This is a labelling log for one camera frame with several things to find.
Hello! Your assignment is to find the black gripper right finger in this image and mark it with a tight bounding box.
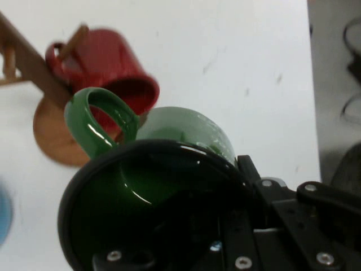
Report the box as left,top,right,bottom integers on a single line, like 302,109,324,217
237,154,361,271

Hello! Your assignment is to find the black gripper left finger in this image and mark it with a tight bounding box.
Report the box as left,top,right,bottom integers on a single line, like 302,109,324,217
92,191,263,271

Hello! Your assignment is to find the green mug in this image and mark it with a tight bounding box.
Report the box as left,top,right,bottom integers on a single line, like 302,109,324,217
58,87,254,271

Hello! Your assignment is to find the wooden mug tree stand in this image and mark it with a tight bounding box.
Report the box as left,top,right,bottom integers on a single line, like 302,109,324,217
0,11,148,168

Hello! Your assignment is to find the red mug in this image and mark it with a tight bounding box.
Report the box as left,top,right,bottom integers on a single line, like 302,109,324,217
45,28,161,136

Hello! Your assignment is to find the white bowl with blue outside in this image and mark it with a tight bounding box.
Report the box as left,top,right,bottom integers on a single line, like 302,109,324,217
0,180,14,247

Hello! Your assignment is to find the black floor cable loop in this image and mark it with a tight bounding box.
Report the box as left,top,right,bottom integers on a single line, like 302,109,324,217
340,16,361,123

